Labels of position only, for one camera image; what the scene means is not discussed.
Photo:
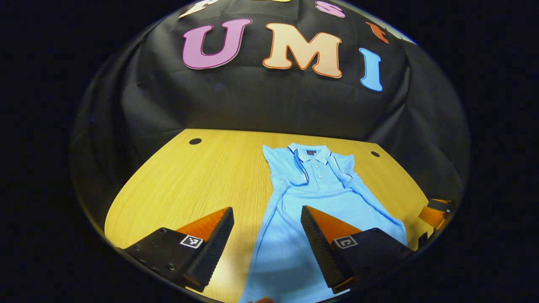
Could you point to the light blue polo T-shirt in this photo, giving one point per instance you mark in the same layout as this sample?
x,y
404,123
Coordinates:
x,y
286,252

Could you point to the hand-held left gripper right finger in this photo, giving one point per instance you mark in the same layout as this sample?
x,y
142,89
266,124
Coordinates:
x,y
320,246

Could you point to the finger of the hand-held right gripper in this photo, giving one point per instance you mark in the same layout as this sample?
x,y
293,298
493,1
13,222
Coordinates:
x,y
431,216
441,205

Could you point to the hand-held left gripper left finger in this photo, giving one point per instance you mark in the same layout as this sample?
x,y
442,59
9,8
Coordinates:
x,y
214,248

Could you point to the black backdrop cloth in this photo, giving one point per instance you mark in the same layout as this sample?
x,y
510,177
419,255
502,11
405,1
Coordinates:
x,y
252,105

